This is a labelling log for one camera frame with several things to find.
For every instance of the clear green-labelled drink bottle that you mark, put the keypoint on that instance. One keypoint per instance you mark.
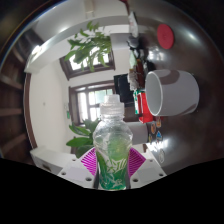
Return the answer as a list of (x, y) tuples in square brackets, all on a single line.
[(112, 143)]

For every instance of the wooden framed window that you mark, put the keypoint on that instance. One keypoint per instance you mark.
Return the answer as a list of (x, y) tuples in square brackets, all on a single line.
[(87, 103), (75, 65)]

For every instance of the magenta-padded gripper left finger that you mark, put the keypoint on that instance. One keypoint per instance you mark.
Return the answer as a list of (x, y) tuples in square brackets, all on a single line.
[(79, 171)]

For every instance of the green potted plant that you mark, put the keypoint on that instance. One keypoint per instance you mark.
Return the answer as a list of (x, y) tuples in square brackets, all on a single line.
[(81, 140), (90, 46)]

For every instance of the red box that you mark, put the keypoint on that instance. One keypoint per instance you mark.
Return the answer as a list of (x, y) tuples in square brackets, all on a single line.
[(144, 108)]

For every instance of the flat round red coaster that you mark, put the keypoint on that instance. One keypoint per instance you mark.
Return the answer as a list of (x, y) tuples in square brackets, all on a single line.
[(165, 36)]

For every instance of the white mug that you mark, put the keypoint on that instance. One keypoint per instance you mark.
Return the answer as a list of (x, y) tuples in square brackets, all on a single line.
[(176, 95)]

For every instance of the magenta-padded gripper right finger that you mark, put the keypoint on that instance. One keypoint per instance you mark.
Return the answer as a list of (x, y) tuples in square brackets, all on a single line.
[(146, 171)]

